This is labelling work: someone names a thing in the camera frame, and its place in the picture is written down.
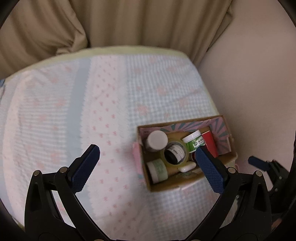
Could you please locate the pale green mattress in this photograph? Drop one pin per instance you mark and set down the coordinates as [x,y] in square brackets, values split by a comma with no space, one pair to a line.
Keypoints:
[112,50]

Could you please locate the white pill bottle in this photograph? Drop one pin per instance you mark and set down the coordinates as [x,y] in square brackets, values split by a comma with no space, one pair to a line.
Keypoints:
[156,141]

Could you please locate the blue pink checkered blanket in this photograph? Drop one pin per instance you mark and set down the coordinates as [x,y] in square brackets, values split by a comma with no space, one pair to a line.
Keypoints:
[51,113]

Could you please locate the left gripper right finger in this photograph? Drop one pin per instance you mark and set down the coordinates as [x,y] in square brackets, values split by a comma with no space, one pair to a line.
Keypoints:
[242,211]

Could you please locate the green label white jar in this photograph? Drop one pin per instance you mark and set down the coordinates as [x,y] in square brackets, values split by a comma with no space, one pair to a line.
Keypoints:
[193,141]

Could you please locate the black bottomed small jar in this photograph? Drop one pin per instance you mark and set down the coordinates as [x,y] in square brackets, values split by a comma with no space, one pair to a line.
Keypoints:
[175,153]

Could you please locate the white earbuds case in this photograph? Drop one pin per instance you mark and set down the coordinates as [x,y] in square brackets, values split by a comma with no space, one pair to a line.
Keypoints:
[187,167]

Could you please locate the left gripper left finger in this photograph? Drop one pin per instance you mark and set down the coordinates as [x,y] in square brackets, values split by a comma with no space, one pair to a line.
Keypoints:
[52,210]

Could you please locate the red rectangular box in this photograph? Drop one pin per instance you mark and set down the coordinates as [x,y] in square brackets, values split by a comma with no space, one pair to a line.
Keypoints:
[210,143]

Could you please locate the beige curtain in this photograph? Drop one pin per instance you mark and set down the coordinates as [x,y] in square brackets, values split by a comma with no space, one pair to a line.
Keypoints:
[37,30]

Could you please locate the white lid jar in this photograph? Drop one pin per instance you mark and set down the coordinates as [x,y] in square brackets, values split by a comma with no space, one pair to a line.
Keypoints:
[157,170]

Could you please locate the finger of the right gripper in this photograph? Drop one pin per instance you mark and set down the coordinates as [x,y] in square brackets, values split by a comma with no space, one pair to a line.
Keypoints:
[258,163]

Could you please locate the pink patterned cardboard box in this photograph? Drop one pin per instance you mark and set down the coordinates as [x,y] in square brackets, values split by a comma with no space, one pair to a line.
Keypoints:
[180,129]

